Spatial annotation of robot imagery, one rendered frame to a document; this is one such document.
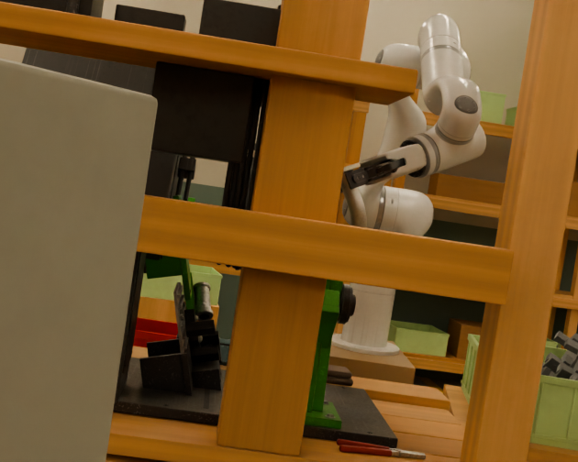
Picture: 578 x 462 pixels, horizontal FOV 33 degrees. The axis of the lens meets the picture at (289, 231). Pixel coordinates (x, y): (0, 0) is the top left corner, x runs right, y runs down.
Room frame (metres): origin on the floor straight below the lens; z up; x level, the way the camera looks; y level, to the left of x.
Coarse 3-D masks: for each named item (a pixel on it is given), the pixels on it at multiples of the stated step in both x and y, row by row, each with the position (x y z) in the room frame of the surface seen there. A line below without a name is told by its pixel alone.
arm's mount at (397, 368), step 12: (336, 348) 2.45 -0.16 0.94; (336, 360) 2.35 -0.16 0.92; (348, 360) 2.35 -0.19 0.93; (360, 360) 2.35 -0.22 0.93; (372, 360) 2.37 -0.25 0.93; (384, 360) 2.39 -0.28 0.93; (396, 360) 2.42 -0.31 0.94; (408, 360) 2.44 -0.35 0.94; (360, 372) 2.35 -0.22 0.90; (372, 372) 2.35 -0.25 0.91; (384, 372) 2.35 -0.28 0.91; (396, 372) 2.36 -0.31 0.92; (408, 372) 2.36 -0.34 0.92
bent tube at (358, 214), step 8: (344, 168) 1.79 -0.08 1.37; (352, 168) 1.80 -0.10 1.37; (344, 176) 1.81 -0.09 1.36; (344, 184) 1.81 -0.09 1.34; (344, 192) 1.82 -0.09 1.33; (352, 192) 1.81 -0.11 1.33; (360, 192) 1.82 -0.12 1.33; (352, 200) 1.81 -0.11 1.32; (360, 200) 1.81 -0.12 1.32; (352, 208) 1.81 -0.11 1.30; (360, 208) 1.81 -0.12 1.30; (352, 216) 1.82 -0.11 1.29; (360, 216) 1.81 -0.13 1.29; (352, 224) 1.82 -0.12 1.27; (360, 224) 1.82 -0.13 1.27
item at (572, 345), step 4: (568, 340) 2.69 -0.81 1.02; (572, 340) 2.69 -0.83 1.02; (564, 344) 2.70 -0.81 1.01; (568, 344) 2.68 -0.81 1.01; (572, 344) 2.68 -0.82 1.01; (576, 344) 2.69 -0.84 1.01; (568, 348) 2.69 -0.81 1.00; (572, 348) 2.68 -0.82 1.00; (576, 348) 2.68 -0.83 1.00; (572, 352) 2.69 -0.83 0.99; (576, 352) 2.68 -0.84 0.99; (560, 364) 2.62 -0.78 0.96; (564, 364) 2.62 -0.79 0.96; (560, 368) 2.61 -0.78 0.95; (572, 368) 2.62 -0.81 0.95; (576, 368) 2.58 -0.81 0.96; (556, 372) 2.61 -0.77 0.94; (576, 372) 2.58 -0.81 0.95
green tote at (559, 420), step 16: (544, 352) 2.97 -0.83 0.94; (560, 352) 2.97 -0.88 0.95; (464, 368) 2.95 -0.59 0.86; (464, 384) 2.92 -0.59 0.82; (544, 384) 2.38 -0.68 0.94; (560, 384) 2.37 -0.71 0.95; (576, 384) 2.37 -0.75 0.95; (544, 400) 2.38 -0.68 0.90; (560, 400) 2.38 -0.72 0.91; (576, 400) 2.37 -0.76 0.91; (544, 416) 2.38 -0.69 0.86; (560, 416) 2.38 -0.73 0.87; (576, 416) 2.37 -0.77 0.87; (544, 432) 2.38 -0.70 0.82; (560, 432) 2.37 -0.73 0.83; (576, 432) 2.37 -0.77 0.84; (576, 448) 2.37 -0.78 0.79
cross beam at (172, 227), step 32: (160, 224) 1.54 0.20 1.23; (192, 224) 1.54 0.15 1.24; (224, 224) 1.54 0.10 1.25; (256, 224) 1.55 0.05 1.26; (288, 224) 1.55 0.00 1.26; (320, 224) 1.56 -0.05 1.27; (192, 256) 1.54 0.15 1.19; (224, 256) 1.54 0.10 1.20; (256, 256) 1.55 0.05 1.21; (288, 256) 1.55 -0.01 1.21; (320, 256) 1.56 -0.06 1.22; (352, 256) 1.56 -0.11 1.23; (384, 256) 1.56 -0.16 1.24; (416, 256) 1.57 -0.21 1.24; (448, 256) 1.57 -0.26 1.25; (480, 256) 1.58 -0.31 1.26; (512, 256) 1.58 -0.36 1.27; (416, 288) 1.57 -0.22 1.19; (448, 288) 1.57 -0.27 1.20; (480, 288) 1.58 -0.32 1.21
